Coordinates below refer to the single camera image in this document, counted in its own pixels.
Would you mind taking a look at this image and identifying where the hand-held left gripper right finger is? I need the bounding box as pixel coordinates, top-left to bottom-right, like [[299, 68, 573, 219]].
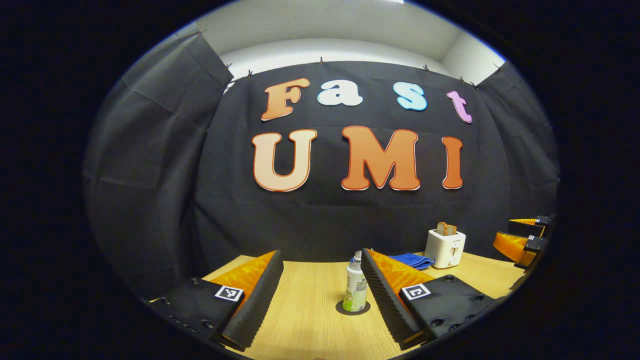
[[360, 247, 501, 352]]

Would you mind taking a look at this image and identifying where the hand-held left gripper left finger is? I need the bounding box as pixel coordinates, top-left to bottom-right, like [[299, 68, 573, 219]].
[[150, 250, 285, 352]]

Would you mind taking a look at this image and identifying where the clear water bottle white label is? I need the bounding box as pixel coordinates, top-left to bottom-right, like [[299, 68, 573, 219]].
[[342, 250, 368, 313]]

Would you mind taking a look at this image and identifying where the dark round coaster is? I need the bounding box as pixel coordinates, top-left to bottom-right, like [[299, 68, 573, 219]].
[[335, 299, 371, 316]]

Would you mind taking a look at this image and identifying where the blue cloth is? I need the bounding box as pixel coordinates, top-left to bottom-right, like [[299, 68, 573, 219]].
[[389, 252, 436, 271]]

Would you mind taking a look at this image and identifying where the white toaster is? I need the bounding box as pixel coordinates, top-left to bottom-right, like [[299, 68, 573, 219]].
[[424, 229, 467, 269]]

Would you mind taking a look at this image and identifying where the black backdrop cloth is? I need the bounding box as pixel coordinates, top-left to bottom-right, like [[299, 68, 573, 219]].
[[82, 30, 560, 301]]

